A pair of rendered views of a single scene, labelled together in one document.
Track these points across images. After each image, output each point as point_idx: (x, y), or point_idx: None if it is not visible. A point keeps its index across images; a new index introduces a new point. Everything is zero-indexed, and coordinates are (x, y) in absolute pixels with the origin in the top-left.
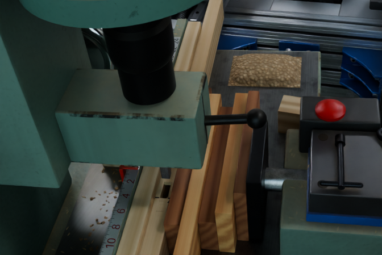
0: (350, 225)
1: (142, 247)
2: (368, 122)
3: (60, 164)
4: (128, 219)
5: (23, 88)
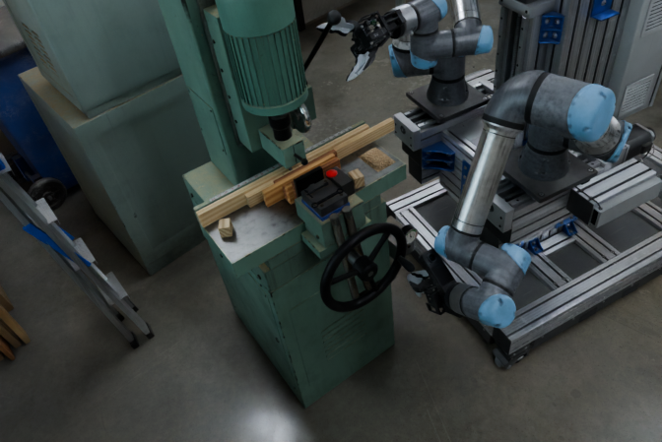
0: (309, 210)
1: (264, 184)
2: (339, 184)
3: (255, 146)
4: (267, 174)
5: (243, 117)
